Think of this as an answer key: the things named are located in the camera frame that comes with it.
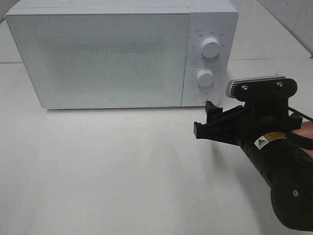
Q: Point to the white microwave knob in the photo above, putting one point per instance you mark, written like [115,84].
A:
[205,78]
[210,47]

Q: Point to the white microwave door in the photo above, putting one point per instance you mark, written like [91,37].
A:
[101,61]

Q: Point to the white upper microwave knob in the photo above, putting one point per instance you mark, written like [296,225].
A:
[210,47]

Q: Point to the pink round plate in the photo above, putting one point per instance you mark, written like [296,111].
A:
[304,136]

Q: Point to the white lower microwave knob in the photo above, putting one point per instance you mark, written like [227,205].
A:
[205,78]

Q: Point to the round white door release button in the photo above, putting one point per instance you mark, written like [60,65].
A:
[200,97]

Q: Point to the white microwave oven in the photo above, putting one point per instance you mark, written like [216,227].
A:
[206,17]

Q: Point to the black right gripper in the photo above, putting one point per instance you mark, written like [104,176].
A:
[257,123]

